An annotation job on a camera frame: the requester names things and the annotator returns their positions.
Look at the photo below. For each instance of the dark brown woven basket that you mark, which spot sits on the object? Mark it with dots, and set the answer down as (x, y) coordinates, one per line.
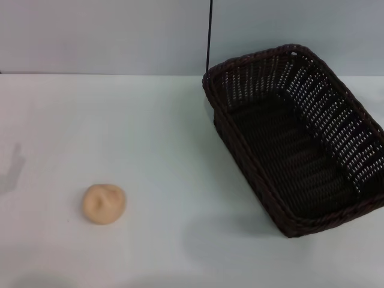
(282, 168)

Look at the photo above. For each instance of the beige round bread bun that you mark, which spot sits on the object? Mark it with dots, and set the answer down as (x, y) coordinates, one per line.
(104, 204)

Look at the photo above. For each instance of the black vertical wall strip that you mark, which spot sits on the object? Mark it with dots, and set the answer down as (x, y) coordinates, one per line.
(209, 33)

